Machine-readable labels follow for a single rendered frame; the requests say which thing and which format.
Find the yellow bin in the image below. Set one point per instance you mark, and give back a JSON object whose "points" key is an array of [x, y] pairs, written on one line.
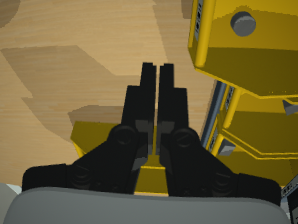
{"points": [[263, 64], [282, 170], [88, 135], [261, 124]]}

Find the grey steel disc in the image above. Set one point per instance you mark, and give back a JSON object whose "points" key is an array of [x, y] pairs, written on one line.
{"points": [[243, 24]]}

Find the dark grey case with handle slot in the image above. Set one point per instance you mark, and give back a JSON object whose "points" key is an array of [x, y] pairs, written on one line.
{"points": [[293, 206]]}

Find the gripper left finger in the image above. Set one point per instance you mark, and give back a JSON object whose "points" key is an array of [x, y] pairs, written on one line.
{"points": [[109, 166]]}

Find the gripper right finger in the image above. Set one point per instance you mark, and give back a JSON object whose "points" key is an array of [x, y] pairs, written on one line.
{"points": [[197, 172]]}

